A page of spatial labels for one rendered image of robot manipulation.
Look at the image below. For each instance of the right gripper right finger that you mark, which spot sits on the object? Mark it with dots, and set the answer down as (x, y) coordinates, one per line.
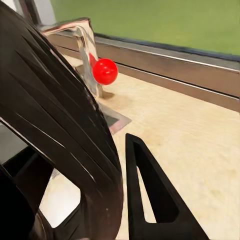
(174, 220)

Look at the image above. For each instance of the countertop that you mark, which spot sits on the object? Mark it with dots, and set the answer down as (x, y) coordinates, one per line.
(196, 143)

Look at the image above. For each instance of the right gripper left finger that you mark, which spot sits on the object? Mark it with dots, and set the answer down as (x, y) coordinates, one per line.
(23, 182)

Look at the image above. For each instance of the electric kettle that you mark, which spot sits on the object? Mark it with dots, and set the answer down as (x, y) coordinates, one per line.
(48, 106)

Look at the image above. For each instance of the fixed window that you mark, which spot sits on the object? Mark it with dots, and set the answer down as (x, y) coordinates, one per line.
(188, 46)

